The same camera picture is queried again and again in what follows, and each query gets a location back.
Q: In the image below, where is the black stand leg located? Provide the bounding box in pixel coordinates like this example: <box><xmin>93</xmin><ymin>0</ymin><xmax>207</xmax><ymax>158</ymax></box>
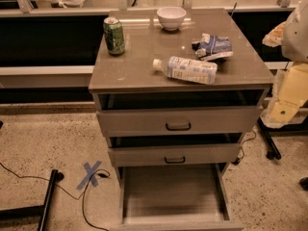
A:
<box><xmin>257</xmin><ymin>117</ymin><xmax>308</xmax><ymax>160</ymax></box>
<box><xmin>0</xmin><ymin>169</ymin><xmax>64</xmax><ymax>231</ymax></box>

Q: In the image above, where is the grey drawer cabinet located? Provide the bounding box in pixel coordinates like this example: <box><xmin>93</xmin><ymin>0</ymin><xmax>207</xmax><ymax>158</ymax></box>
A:
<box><xmin>88</xmin><ymin>8</ymin><xmax>274</xmax><ymax>231</ymax></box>

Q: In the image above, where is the clear plastic water bottle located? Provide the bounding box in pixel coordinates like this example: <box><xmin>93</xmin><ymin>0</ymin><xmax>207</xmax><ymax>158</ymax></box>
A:
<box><xmin>153</xmin><ymin>56</ymin><xmax>218</xmax><ymax>85</ymax></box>

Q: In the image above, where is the black floor cable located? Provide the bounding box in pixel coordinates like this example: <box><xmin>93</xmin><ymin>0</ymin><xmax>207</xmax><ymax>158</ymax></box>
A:
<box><xmin>0</xmin><ymin>162</ymin><xmax>111</xmax><ymax>231</ymax></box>

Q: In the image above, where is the black stand leg right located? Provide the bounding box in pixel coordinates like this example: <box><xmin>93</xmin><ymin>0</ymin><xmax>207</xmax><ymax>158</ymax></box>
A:
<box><xmin>257</xmin><ymin>117</ymin><xmax>308</xmax><ymax>160</ymax></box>

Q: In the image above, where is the cable behind cabinet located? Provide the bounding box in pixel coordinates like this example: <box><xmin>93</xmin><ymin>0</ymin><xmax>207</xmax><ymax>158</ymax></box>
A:
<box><xmin>231</xmin><ymin>128</ymin><xmax>258</xmax><ymax>166</ymax></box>

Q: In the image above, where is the green soda can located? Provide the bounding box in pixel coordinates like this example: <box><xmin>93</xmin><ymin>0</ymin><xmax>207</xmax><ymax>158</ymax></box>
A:
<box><xmin>103</xmin><ymin>16</ymin><xmax>125</xmax><ymax>55</ymax></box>

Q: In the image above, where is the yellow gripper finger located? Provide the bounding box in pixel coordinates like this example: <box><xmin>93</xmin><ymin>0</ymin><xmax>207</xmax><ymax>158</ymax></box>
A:
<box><xmin>261</xmin><ymin>63</ymin><xmax>308</xmax><ymax>128</ymax></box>

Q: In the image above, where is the middle drawer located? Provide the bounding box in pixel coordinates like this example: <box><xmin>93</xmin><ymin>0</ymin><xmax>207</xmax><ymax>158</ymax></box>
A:
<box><xmin>108</xmin><ymin>143</ymin><xmax>241</xmax><ymax>167</ymax></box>

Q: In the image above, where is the open bottom drawer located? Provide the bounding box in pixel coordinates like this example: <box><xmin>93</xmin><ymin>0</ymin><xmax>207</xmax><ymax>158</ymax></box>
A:
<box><xmin>111</xmin><ymin>164</ymin><xmax>244</xmax><ymax>231</ymax></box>

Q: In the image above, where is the crumpled blue chip bag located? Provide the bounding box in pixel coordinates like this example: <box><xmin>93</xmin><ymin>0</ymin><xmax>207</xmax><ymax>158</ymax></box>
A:
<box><xmin>192</xmin><ymin>33</ymin><xmax>233</xmax><ymax>62</ymax></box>

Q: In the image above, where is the black stand leg left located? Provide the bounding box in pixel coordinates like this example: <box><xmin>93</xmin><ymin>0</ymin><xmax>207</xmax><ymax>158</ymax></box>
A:
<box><xmin>0</xmin><ymin>169</ymin><xmax>64</xmax><ymax>231</ymax></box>

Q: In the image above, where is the top drawer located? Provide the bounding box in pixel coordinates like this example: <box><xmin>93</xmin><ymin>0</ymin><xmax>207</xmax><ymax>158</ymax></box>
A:
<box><xmin>97</xmin><ymin>106</ymin><xmax>261</xmax><ymax>137</ymax></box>

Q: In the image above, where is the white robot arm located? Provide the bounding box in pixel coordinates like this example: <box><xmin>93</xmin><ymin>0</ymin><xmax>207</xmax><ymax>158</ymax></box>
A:
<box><xmin>262</xmin><ymin>0</ymin><xmax>308</xmax><ymax>128</ymax></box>

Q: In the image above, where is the blue tape cross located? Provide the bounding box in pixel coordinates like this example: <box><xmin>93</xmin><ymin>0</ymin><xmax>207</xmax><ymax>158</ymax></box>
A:
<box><xmin>77</xmin><ymin>161</ymin><xmax>102</xmax><ymax>191</ymax></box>

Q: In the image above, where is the white bowl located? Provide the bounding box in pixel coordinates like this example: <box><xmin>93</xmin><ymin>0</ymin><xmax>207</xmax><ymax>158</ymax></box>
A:
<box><xmin>157</xmin><ymin>7</ymin><xmax>187</xmax><ymax>31</ymax></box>

